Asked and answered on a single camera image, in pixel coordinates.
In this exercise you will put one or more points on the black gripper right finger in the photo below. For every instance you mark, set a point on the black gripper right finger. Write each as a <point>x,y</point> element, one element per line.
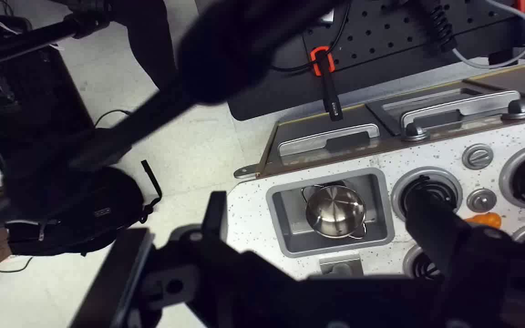
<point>445,238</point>

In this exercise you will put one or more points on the small steel pot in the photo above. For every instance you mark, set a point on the small steel pot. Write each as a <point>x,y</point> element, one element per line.
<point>335,211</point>

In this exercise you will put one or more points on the grey stove knob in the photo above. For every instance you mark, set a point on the grey stove knob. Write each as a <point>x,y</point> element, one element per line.
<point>481,200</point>
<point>476,158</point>

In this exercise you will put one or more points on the orange and black clamp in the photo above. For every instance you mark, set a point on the orange and black clamp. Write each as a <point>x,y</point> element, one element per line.
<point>330,92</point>

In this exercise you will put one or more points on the black backpack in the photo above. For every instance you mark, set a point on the black backpack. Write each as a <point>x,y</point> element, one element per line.
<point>73,211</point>

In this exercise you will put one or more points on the black equipment case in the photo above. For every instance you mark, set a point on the black equipment case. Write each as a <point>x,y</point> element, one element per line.
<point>25,110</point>

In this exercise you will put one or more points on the toy kitchen play set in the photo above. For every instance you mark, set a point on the toy kitchen play set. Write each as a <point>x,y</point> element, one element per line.
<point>432,156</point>

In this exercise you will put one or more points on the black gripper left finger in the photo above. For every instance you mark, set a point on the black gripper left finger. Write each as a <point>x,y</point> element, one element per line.
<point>215,220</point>

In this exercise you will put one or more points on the black perforated breadboard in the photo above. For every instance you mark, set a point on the black perforated breadboard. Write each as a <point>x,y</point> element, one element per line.
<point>395,43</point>

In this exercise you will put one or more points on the grey toy sink basin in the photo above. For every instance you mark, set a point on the grey toy sink basin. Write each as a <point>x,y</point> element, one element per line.
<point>286,207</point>

